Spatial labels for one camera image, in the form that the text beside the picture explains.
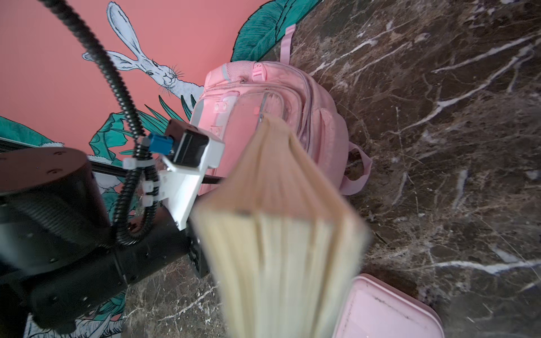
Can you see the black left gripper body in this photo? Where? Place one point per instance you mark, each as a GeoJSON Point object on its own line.
{"type": "Point", "coordinates": [164, 245]}

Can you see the dark blue book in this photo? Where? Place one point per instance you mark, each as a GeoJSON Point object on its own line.
{"type": "Point", "coordinates": [282, 243]}

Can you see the pink student backpack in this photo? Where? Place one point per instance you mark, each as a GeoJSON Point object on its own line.
{"type": "Point", "coordinates": [238, 94]}

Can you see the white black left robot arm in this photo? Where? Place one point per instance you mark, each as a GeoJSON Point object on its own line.
{"type": "Point", "coordinates": [60, 259]}

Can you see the pink pencil case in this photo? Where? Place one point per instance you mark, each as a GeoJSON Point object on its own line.
{"type": "Point", "coordinates": [376, 309]}

